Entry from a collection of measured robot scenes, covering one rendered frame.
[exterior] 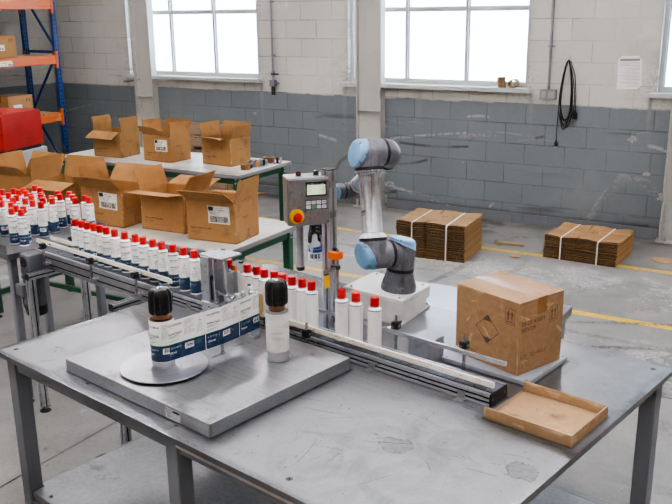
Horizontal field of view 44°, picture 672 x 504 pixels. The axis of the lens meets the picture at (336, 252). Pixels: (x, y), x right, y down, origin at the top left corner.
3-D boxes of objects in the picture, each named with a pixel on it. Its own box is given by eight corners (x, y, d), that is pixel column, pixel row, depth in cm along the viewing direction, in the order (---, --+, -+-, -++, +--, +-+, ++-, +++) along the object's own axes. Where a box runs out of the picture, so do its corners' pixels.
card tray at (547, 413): (483, 418, 269) (483, 406, 268) (523, 391, 288) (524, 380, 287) (570, 448, 250) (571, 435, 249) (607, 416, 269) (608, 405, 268)
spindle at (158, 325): (146, 365, 297) (140, 288, 290) (166, 357, 304) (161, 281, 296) (162, 371, 292) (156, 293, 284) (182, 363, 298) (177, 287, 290)
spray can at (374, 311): (364, 349, 312) (364, 297, 306) (373, 345, 316) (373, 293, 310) (375, 353, 308) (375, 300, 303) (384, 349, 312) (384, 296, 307)
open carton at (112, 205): (70, 226, 541) (64, 168, 531) (118, 211, 580) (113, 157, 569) (116, 232, 524) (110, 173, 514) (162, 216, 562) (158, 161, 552)
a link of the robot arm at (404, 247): (420, 269, 356) (423, 238, 352) (393, 272, 350) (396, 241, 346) (404, 261, 366) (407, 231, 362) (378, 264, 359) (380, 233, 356)
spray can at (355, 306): (346, 343, 317) (346, 292, 312) (355, 339, 321) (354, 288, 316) (357, 347, 314) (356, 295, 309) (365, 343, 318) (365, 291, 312)
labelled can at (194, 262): (188, 294, 376) (185, 250, 370) (197, 291, 379) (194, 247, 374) (195, 296, 372) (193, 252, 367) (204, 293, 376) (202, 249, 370)
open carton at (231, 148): (190, 165, 751) (187, 123, 741) (222, 158, 786) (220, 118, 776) (226, 169, 729) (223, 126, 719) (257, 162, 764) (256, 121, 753)
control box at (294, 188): (283, 221, 335) (282, 174, 330) (324, 218, 339) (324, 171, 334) (288, 227, 326) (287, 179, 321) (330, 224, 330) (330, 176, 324)
